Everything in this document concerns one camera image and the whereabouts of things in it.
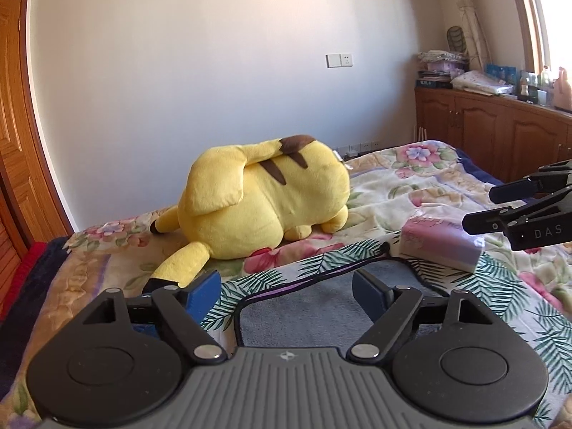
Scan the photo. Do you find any wooden cabinet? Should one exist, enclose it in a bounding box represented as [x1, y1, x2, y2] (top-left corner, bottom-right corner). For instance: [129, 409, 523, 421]
[414, 86, 572, 183]

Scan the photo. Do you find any stack of books and cloths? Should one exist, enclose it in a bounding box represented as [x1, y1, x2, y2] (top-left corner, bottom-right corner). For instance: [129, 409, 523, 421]
[415, 49, 468, 89]

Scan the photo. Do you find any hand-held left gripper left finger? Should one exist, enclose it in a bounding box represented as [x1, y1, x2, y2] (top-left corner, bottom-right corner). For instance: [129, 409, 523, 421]
[83, 270, 227, 364]

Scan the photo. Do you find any grey towel with dark edging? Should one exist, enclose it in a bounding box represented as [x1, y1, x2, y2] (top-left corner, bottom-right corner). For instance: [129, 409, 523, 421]
[232, 241, 448, 350]

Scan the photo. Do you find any white plastic bag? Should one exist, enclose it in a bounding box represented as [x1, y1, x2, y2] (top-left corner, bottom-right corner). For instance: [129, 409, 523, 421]
[450, 70, 516, 97]

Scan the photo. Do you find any blue box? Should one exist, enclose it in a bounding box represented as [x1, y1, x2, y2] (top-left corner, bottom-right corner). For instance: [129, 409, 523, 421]
[485, 63, 518, 83]

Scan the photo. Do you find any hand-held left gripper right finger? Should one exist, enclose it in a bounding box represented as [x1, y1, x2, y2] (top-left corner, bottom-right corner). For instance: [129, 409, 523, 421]
[347, 269, 492, 364]

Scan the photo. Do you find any woven hand fan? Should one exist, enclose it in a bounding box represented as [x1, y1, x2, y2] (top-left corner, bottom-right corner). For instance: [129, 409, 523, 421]
[447, 26, 468, 53]

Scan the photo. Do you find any dark blue blanket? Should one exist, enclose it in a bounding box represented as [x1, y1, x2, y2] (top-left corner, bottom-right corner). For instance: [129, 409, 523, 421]
[0, 237, 74, 387]

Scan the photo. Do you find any floral bed blanket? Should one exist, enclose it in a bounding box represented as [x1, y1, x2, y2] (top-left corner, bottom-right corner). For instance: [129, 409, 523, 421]
[0, 140, 572, 429]

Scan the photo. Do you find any pink tissue pack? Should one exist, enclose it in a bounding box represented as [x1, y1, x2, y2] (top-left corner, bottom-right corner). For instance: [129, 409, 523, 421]
[399, 216, 486, 274]

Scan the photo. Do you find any dark bottle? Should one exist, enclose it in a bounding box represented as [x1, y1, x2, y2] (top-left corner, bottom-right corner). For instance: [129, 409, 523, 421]
[518, 70, 539, 102]

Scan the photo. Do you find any wooden door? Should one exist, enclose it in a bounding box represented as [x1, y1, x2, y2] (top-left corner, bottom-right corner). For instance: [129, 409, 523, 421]
[0, 0, 76, 278]

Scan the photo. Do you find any wooden window frame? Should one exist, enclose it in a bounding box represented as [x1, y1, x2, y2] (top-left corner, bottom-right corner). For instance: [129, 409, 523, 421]
[505, 0, 551, 74]

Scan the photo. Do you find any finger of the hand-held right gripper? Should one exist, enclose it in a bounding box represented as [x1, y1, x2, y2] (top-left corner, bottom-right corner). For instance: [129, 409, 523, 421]
[488, 159, 572, 204]
[462, 185, 572, 252]

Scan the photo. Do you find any yellow plush toy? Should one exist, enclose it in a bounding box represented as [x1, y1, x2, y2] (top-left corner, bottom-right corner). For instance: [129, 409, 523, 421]
[143, 134, 351, 296]

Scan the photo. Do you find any red cloth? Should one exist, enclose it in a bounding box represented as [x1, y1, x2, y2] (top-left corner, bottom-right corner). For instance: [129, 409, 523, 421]
[0, 241, 49, 320]

